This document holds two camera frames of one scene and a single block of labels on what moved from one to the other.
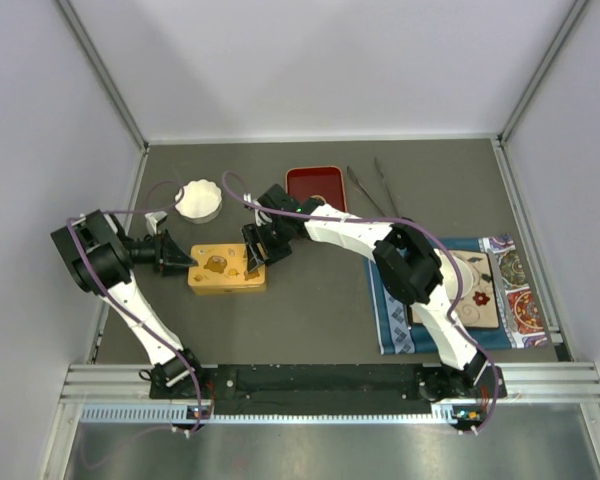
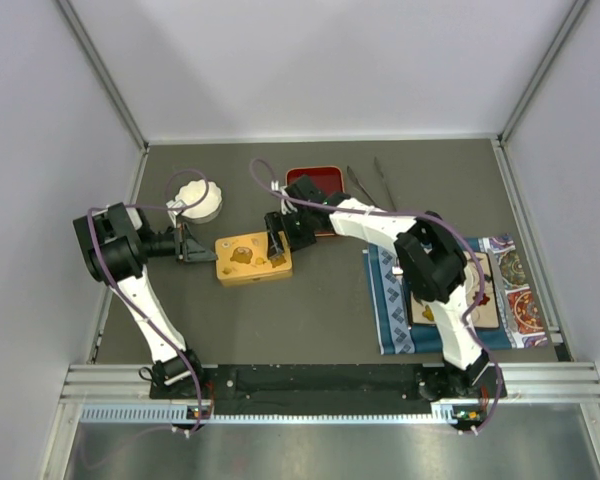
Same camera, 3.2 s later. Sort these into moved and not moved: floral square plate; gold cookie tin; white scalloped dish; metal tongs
Moved: gold cookie tin
Not moved: metal tongs; floral square plate; white scalloped dish
